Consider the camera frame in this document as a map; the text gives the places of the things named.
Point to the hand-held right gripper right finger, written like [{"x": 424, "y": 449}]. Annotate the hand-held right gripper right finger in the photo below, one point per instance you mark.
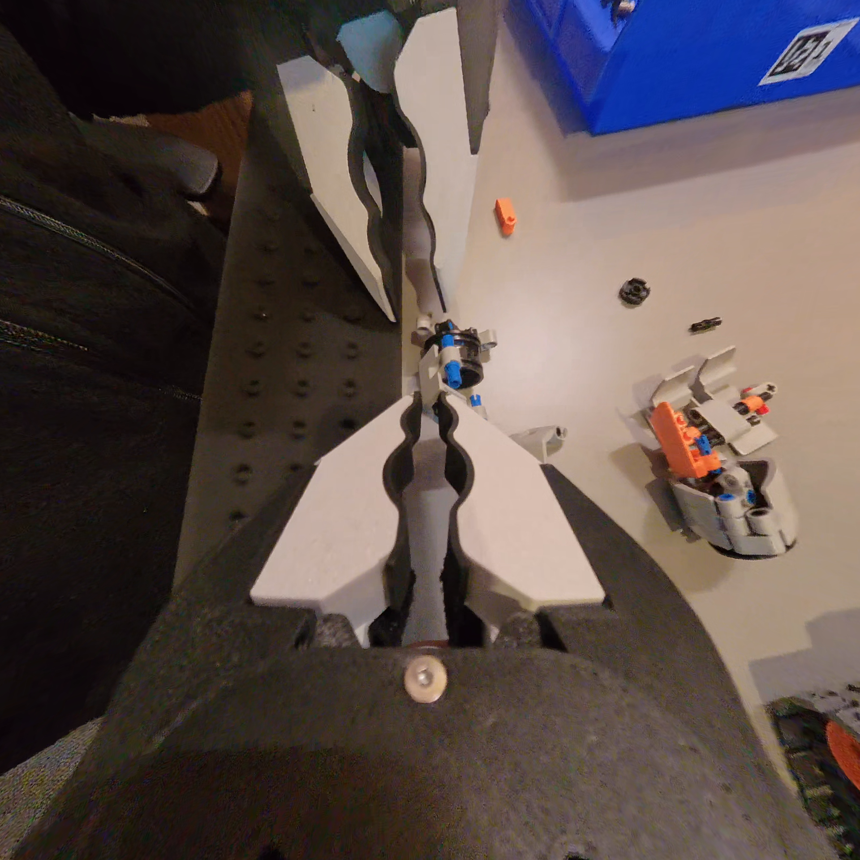
[{"x": 531, "y": 537}]

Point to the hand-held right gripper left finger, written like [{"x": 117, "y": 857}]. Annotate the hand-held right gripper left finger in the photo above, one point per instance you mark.
[{"x": 329, "y": 537}]

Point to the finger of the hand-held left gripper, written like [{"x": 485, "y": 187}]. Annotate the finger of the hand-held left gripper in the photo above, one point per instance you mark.
[
  {"x": 443, "y": 134},
  {"x": 322, "y": 148}
]

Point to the grey panel with blue pins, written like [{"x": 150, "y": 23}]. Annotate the grey panel with blue pins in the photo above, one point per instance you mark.
[{"x": 431, "y": 379}]

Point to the black toy wheel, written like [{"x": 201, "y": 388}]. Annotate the black toy wheel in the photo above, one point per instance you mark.
[{"x": 467, "y": 346}]

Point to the blue plastic bin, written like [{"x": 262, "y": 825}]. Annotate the blue plastic bin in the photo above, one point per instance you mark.
[{"x": 672, "y": 60}]

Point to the grey curved shell piece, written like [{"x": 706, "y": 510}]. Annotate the grey curved shell piece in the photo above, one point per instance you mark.
[{"x": 537, "y": 440}]

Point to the small orange brick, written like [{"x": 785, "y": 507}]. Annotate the small orange brick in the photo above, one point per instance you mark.
[{"x": 506, "y": 216}]

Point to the black chair armrest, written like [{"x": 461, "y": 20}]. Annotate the black chair armrest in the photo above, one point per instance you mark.
[{"x": 161, "y": 158}]

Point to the small grey orange connector assembly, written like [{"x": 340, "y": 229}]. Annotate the small grey orange connector assembly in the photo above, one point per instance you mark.
[{"x": 725, "y": 410}]

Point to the small black gear piece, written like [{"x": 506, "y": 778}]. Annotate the small black gear piece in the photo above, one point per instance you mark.
[{"x": 634, "y": 292}]

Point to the black connector pin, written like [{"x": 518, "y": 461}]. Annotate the black connector pin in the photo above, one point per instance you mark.
[{"x": 705, "y": 325}]

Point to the grey orange tracked toy robot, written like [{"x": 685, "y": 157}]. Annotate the grey orange tracked toy robot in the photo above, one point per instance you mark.
[{"x": 820, "y": 772}]

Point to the grey fabric cushion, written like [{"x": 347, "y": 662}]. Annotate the grey fabric cushion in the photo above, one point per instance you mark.
[{"x": 33, "y": 793}]

